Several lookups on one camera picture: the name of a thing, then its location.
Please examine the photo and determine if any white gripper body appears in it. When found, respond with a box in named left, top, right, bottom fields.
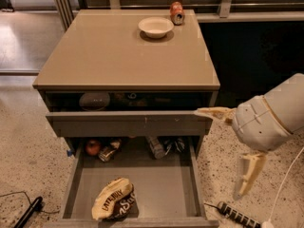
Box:
left=232, top=96, right=292, bottom=152

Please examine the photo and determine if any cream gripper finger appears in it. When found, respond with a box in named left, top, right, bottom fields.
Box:
left=234, top=152, right=267, bottom=200
left=194, top=106, right=236, bottom=124

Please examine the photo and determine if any brown sea salt chip bag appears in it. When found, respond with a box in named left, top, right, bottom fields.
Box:
left=91, top=178, right=133, bottom=220

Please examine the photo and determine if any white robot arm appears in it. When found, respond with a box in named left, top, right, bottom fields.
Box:
left=194, top=73, right=304, bottom=199

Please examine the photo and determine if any dark crumpled foil bag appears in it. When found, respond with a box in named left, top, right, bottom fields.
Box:
left=164, top=137, right=186, bottom=154

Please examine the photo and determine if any grey drawer cabinet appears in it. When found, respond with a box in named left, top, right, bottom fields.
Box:
left=33, top=9, right=220, bottom=152

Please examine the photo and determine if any grey round object in drawer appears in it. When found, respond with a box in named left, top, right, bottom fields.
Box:
left=79, top=92, right=110, bottom=110

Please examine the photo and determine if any black power strip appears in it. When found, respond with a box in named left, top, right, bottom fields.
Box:
left=217, top=201, right=261, bottom=228

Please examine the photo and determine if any clear plastic bottle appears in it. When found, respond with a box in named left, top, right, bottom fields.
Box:
left=146, top=136, right=165, bottom=159

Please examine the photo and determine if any orange soda can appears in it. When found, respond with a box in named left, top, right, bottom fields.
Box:
left=170, top=2, right=184, bottom=26

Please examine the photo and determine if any white bowl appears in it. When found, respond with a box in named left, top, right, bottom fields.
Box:
left=138, top=17, right=174, bottom=39

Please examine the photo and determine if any crushed snack wrapper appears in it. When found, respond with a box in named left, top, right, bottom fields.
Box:
left=98, top=139, right=122, bottom=162

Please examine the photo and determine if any red apple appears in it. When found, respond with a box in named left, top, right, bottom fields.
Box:
left=85, top=140, right=102, bottom=156

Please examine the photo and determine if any white cable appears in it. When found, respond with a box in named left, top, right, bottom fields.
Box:
left=261, top=146, right=304, bottom=228

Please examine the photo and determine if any metal railing frame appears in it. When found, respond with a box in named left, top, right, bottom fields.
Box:
left=47, top=0, right=304, bottom=32

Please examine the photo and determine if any thin black cable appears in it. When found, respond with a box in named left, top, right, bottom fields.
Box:
left=0, top=191, right=61, bottom=215

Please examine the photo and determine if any black handle tool on floor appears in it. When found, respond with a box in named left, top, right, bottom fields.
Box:
left=13, top=197, right=43, bottom=228

